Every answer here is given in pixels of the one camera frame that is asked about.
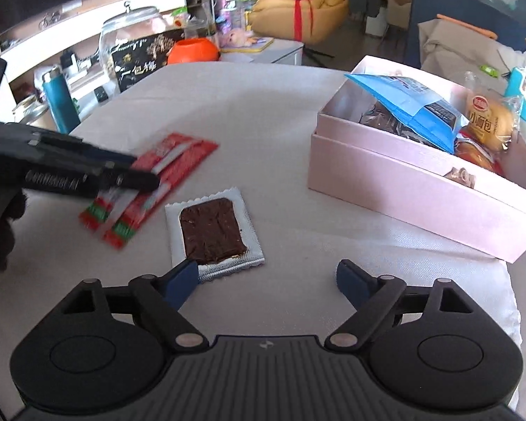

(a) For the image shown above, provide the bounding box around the long orange pillow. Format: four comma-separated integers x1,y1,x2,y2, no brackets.
436,13,498,39

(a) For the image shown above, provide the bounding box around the red ribbon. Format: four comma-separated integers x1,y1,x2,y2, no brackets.
287,0,308,41

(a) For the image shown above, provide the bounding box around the teal water bottle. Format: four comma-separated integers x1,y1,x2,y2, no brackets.
41,67,82,134

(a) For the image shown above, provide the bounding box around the white side table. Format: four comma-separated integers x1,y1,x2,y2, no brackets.
219,37,306,68

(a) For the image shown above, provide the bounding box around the yellow book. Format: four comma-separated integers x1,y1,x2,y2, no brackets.
221,36,275,54

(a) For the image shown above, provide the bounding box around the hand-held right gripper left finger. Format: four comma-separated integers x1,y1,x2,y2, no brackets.
61,258,207,352

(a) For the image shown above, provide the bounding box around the red roast chicken packet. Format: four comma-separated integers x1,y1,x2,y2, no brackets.
453,126,507,177

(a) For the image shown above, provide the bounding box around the grey covered sofa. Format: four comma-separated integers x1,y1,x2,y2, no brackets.
420,18,526,97

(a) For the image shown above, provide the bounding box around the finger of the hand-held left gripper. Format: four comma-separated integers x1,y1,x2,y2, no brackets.
28,133,137,168
97,169,161,194

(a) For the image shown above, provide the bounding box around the blue snack packet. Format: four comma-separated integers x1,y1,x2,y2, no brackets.
344,72,465,155

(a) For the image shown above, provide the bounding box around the orange pumpkin bucket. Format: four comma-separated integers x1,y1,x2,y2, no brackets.
167,38,221,66

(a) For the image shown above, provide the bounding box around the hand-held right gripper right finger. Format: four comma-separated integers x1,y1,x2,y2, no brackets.
325,260,474,352

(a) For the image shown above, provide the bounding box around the black plum packet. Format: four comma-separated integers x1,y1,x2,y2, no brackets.
111,30,187,94

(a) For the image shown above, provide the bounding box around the small white box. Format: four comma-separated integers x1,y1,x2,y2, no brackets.
365,11,389,38

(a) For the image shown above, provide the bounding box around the clear bread packet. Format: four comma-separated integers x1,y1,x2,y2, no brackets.
464,71,521,150

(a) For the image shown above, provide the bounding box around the pink plush toy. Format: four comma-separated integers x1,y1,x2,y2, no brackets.
225,27,255,47

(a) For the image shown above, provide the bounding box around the glass jar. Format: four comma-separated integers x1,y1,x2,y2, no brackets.
97,2,167,95

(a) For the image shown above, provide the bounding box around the red stick packet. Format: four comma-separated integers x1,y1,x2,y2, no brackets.
103,139,220,250
79,133,198,231

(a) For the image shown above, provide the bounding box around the brown chocolate bar packet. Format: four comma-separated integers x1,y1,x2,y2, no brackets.
163,188,266,282

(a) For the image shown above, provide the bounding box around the blue tissue holder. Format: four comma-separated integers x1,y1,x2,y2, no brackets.
503,66,526,131

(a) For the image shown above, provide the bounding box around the pink cardboard box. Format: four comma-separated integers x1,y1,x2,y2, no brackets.
308,55,526,264

